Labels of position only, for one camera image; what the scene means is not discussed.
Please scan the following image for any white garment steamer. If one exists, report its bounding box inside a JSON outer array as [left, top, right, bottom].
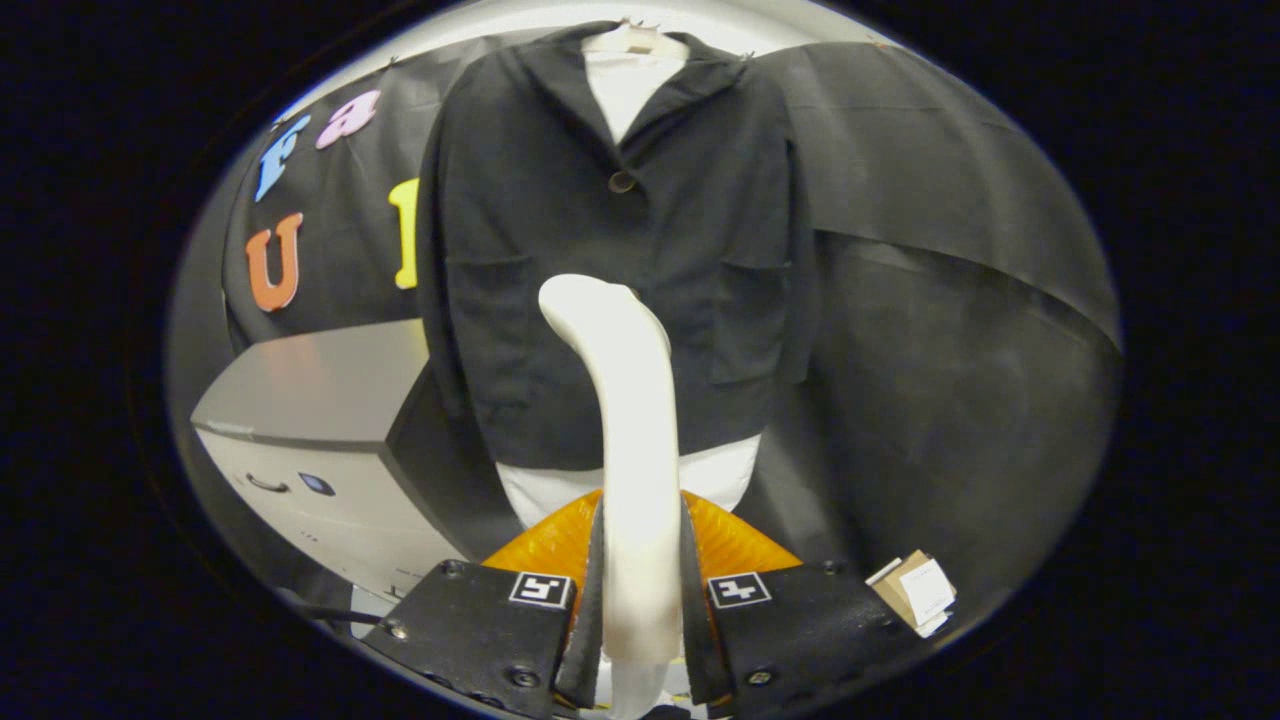
[[538, 273, 684, 720]]

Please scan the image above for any small cardboard box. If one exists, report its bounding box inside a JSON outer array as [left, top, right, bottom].
[[866, 550, 958, 638]]

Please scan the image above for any grey cabinet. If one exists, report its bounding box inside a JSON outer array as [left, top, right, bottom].
[[190, 318, 526, 601]]

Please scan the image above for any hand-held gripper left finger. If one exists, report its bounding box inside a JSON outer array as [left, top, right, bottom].
[[358, 490, 605, 720]]

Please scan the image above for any black backdrop cloth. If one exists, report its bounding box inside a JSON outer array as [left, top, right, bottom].
[[165, 30, 1123, 611]]

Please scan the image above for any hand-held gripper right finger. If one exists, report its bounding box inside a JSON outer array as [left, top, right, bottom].
[[682, 490, 926, 720]]

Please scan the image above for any black button jacket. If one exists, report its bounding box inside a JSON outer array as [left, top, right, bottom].
[[417, 22, 823, 473]]

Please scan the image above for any white mannequin torso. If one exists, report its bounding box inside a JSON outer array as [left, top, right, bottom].
[[495, 22, 763, 531]]

